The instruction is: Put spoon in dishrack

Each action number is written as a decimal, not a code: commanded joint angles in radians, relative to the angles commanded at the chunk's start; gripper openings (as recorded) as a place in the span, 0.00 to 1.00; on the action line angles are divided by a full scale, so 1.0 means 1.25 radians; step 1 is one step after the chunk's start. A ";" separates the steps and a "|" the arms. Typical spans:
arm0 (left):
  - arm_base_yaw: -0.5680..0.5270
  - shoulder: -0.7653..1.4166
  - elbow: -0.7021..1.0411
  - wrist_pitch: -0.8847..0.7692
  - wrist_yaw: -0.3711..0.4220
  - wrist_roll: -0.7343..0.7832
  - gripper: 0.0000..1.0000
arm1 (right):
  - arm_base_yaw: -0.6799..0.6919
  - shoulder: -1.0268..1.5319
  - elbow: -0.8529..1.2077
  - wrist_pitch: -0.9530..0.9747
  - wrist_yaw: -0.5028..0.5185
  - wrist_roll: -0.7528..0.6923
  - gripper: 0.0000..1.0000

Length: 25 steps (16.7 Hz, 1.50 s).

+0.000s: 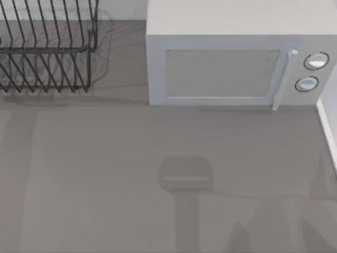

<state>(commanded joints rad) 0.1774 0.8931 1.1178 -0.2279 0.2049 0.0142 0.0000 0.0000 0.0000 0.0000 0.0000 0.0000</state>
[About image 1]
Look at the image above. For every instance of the microwave oven door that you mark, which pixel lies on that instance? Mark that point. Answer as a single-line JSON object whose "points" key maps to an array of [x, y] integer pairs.
{"points": [[221, 73]]}

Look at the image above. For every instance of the pale microwave oven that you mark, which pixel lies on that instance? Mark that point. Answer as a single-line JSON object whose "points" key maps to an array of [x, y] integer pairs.
{"points": [[237, 23]]}

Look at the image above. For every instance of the small microwave knob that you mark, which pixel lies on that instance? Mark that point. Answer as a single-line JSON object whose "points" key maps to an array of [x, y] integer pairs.
{"points": [[306, 83]]}

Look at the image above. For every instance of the large microwave knob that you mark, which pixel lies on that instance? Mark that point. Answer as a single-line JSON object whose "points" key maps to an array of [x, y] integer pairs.
{"points": [[316, 60]]}

